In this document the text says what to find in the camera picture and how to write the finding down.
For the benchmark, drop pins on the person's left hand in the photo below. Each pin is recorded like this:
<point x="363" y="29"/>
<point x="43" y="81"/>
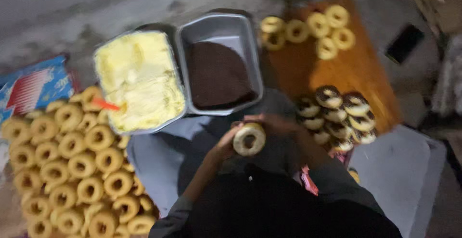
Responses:
<point x="223" y="147"/>

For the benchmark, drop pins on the person's right hand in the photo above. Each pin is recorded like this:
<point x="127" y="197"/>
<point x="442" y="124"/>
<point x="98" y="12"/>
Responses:
<point x="278" y="124"/>

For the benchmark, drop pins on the person's left fingers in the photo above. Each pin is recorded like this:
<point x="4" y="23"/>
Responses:
<point x="231" y="134"/>

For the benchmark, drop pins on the person's right fingers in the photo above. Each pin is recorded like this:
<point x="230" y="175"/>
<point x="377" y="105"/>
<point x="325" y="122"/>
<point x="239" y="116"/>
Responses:
<point x="257" y="119"/>

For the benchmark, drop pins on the metal tray of chocolate sprinkles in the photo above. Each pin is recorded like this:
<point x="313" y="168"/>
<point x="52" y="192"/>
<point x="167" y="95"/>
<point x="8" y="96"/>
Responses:
<point x="218" y="68"/>

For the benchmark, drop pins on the person's dark clothed body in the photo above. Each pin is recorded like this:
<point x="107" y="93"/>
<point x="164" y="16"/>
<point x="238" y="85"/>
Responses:
<point x="274" y="202"/>

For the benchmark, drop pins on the pile of chocolate-sprinkled donuts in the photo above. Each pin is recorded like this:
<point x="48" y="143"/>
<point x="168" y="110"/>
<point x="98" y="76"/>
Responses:
<point x="337" y="117"/>

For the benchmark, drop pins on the pink wrapper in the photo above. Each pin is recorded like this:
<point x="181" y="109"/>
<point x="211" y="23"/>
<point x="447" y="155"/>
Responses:
<point x="337" y="155"/>
<point x="309" y="181"/>

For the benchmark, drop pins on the wooden cutting board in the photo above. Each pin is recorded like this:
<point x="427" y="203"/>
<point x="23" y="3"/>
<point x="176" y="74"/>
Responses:
<point x="346" y="72"/>

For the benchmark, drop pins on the metal tray of yellow cream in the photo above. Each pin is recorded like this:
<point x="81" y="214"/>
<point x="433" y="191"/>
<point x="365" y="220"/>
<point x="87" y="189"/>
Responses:
<point x="139" y="79"/>

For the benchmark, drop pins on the cluster of cream-coated donuts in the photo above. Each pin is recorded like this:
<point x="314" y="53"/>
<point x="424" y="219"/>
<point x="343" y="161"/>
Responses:
<point x="317" y="30"/>

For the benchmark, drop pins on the light grey cloth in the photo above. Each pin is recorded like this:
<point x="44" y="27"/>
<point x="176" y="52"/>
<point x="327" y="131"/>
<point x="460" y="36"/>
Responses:
<point x="391" y="169"/>

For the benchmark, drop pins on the heap of plain donuts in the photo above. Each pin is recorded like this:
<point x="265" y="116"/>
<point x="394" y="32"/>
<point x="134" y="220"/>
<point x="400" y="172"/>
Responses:
<point x="72" y="166"/>

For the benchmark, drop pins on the black phone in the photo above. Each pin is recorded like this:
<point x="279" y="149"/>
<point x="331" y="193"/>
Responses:
<point x="404" y="43"/>

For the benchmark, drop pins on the blue and red packet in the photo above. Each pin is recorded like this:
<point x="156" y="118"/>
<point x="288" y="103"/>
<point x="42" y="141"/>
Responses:
<point x="34" y="86"/>

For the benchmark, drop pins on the wooden furniture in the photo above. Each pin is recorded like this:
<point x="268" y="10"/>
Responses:
<point x="435" y="0"/>

